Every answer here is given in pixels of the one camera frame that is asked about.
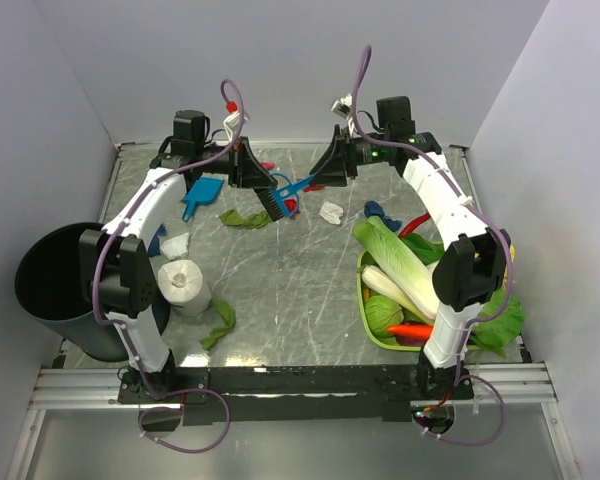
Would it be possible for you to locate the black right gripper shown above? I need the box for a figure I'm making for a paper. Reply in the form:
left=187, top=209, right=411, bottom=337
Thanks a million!
left=308, top=124, right=390, bottom=188

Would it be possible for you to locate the aluminium front rail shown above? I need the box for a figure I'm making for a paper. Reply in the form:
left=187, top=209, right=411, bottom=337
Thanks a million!
left=28, top=363, right=557, bottom=410

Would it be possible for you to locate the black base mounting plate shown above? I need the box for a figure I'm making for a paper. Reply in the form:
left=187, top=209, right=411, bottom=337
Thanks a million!
left=118, top=364, right=474, bottom=426

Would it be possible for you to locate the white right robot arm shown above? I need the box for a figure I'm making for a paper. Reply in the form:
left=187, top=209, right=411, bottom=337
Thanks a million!
left=309, top=95, right=512, bottom=399

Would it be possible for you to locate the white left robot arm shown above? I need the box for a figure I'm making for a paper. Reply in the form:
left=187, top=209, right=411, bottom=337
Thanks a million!
left=79, top=101, right=283, bottom=402

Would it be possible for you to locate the green vegetable basket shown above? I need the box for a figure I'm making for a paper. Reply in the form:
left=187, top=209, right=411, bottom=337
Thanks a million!
left=357, top=238, right=471, bottom=358

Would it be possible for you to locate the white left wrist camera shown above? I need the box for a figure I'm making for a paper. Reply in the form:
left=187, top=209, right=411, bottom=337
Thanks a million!
left=223, top=101, right=249, bottom=141

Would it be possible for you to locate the orange carrot toy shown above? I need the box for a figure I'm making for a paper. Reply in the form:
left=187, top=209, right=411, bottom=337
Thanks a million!
left=386, top=324, right=433, bottom=342

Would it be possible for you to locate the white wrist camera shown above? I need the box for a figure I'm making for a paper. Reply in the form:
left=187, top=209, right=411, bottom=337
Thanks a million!
left=223, top=101, right=249, bottom=141
left=331, top=94, right=353, bottom=119

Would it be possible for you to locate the dark round trash bin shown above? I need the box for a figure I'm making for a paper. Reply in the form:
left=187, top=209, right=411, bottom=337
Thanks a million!
left=15, top=223, right=173, bottom=373

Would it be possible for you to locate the round green cabbage toy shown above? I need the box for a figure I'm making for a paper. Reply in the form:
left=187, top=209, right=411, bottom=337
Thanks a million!
left=364, top=295, right=404, bottom=338

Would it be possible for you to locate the green paper scrap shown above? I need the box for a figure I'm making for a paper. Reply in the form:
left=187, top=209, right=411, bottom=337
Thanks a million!
left=199, top=298, right=237, bottom=352
left=219, top=209, right=273, bottom=230

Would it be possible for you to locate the green leafy vegetable toy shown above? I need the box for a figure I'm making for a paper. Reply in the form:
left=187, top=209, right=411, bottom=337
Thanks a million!
left=402, top=232, right=525, bottom=357

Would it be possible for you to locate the white radish toy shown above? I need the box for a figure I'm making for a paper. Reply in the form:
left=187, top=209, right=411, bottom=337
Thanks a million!
left=360, top=265, right=434, bottom=325

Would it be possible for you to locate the red chili pepper toy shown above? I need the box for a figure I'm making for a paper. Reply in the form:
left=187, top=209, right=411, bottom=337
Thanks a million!
left=398, top=213, right=430, bottom=238

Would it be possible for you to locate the blue hand brush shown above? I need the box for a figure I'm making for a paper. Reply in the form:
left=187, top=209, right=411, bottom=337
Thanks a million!
left=255, top=172, right=314, bottom=222

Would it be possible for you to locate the white paper towel roll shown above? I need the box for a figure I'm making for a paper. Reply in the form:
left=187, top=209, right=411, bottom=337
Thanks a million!
left=157, top=260, right=212, bottom=318

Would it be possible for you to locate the napa cabbage toy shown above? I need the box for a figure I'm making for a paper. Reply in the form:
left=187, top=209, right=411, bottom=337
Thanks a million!
left=352, top=216, right=440, bottom=323

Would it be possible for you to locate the green paper scrap front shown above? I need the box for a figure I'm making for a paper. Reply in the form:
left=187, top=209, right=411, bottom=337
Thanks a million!
left=199, top=298, right=237, bottom=352

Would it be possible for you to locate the dark blue paper scrap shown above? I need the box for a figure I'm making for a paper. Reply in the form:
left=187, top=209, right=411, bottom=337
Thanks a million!
left=147, top=224, right=167, bottom=258
left=364, top=200, right=402, bottom=233

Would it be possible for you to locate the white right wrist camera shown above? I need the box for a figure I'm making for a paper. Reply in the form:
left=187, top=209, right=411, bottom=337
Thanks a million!
left=331, top=94, right=353, bottom=119

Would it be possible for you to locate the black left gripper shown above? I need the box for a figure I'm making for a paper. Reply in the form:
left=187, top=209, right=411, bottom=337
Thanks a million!
left=197, top=137, right=278, bottom=190

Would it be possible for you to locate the red paper scrap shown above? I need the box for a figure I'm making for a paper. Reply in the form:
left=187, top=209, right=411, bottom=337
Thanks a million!
left=303, top=185, right=325, bottom=192
left=284, top=198, right=299, bottom=216

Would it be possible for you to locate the white paper scrap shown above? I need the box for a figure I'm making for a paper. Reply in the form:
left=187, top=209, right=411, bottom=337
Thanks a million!
left=160, top=233, right=191, bottom=261
left=319, top=201, right=344, bottom=225

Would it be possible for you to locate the blue plastic dustpan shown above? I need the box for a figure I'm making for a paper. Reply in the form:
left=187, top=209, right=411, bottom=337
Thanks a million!
left=181, top=176, right=224, bottom=222

